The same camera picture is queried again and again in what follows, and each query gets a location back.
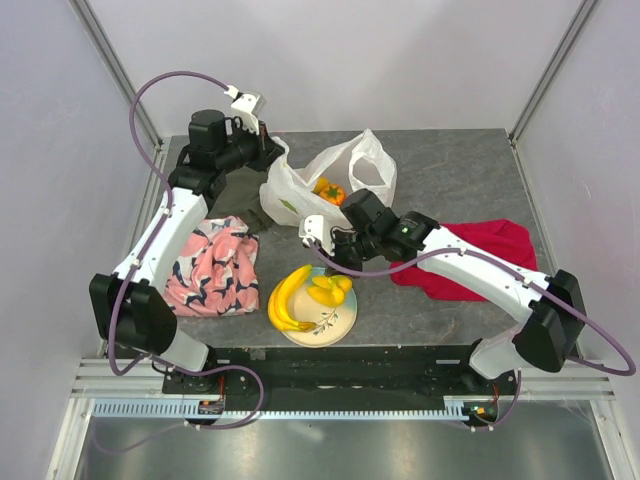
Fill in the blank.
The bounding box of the olive green cloth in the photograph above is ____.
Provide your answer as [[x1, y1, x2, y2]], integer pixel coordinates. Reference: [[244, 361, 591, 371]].
[[207, 167, 274, 234]]

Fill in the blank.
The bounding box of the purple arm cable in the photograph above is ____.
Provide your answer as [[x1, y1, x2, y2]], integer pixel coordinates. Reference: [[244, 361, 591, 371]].
[[87, 70, 266, 454], [302, 238, 637, 432]]

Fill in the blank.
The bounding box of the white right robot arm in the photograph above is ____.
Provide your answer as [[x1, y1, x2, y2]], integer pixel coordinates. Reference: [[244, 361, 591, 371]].
[[333, 189, 585, 394]]

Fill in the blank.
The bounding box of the yellow fake pepper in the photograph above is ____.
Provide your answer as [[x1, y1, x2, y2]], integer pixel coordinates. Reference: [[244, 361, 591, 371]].
[[307, 275, 353, 307]]

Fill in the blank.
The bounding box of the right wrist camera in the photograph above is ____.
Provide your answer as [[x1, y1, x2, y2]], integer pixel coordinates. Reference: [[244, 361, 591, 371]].
[[298, 214, 335, 257]]

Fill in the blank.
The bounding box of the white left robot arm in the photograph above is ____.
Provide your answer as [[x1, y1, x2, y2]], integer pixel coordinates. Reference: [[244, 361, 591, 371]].
[[89, 108, 285, 393]]

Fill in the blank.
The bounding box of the light blue ceramic plate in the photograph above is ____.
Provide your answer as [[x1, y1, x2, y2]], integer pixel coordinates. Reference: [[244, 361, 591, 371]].
[[282, 267, 358, 348]]

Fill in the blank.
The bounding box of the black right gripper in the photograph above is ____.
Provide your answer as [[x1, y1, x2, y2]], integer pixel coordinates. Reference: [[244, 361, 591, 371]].
[[318, 227, 380, 278]]

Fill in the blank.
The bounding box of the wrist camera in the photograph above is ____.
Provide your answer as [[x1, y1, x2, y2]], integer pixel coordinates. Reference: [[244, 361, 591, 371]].
[[298, 214, 335, 257], [225, 85, 265, 134]]

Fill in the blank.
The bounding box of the yellow fake banana bunch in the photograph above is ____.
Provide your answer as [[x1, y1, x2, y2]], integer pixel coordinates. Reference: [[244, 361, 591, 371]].
[[267, 264, 317, 332]]

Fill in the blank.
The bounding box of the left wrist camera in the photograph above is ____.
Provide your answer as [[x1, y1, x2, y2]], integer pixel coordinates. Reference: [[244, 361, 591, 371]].
[[225, 85, 265, 134]]

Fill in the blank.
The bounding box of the magenta red cloth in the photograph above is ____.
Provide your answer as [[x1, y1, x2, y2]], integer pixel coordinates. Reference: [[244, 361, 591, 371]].
[[389, 218, 539, 303]]

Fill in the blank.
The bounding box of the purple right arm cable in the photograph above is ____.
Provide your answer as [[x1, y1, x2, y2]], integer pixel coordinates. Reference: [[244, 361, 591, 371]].
[[302, 238, 637, 432]]

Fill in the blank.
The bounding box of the white plastic bag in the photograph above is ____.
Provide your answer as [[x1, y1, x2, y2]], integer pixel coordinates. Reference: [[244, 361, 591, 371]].
[[259, 129, 397, 228]]

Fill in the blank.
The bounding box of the pink patterned cloth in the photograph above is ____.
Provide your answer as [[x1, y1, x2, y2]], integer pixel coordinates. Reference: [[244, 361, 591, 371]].
[[163, 216, 259, 318]]

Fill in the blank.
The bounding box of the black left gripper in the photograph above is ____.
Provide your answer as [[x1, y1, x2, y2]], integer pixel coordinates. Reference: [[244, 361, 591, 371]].
[[216, 117, 285, 174]]

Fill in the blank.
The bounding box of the yellow fake mango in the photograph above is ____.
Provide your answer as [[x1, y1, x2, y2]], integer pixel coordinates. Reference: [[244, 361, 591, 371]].
[[312, 177, 330, 195]]

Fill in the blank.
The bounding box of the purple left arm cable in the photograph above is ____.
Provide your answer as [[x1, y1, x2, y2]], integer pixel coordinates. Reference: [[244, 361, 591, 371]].
[[87, 70, 266, 454]]

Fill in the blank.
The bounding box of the grey cable duct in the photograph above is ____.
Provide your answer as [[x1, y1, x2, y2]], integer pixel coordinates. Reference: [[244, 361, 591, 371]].
[[92, 398, 469, 421]]

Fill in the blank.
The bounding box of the orange fake persimmon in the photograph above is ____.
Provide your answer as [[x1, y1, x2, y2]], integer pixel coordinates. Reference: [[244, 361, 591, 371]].
[[319, 183, 347, 206]]

